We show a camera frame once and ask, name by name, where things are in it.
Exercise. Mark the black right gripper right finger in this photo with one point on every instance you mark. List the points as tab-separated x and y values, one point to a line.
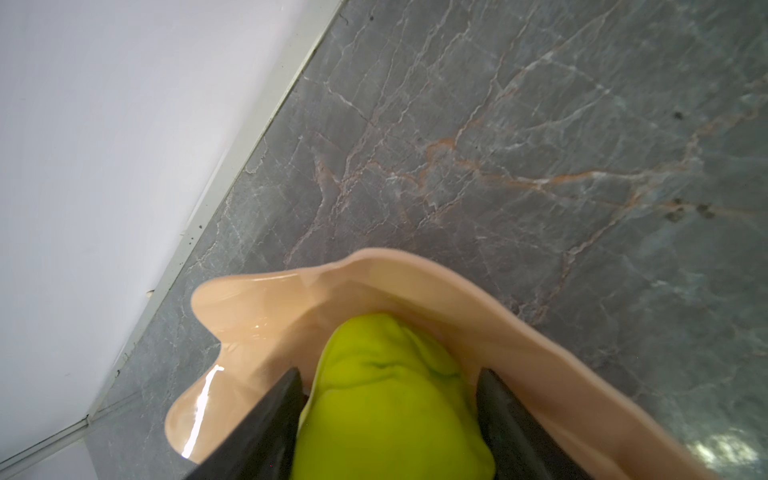
521	447

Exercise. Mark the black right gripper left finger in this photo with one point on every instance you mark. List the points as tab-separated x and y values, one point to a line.
262	446

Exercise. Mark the green chayote pear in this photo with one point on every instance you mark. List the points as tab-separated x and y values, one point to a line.
389	402

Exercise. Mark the peach wavy fruit plate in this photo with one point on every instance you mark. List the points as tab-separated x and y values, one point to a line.
268	323

